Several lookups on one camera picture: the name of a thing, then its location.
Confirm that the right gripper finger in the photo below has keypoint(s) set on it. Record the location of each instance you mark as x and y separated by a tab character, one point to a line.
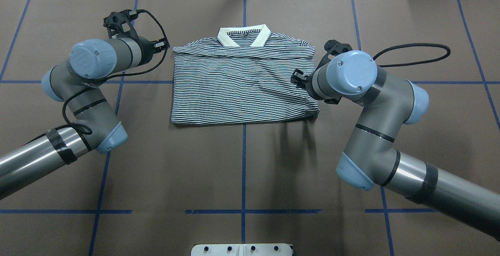
299	79

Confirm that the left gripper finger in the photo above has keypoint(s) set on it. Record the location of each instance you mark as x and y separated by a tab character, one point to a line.
160	45

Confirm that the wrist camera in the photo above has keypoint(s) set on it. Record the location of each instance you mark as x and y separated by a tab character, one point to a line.
119	24
334	48

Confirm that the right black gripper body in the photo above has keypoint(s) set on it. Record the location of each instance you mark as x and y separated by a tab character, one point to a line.
308	83

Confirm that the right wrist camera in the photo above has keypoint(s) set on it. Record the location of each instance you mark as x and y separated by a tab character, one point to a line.
334	48

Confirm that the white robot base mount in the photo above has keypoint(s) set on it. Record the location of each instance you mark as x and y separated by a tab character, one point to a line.
243	249

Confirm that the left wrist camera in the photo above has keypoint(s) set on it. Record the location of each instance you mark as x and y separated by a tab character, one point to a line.
119	24

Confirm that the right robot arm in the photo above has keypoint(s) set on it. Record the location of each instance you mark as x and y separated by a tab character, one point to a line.
369	158

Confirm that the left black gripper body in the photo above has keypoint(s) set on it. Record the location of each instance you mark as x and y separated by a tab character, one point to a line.
147	46

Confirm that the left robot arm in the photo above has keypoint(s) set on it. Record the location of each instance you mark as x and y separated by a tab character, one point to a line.
91	122

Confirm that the striped polo shirt white collar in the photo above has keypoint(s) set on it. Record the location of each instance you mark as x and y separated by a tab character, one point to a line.
241	76

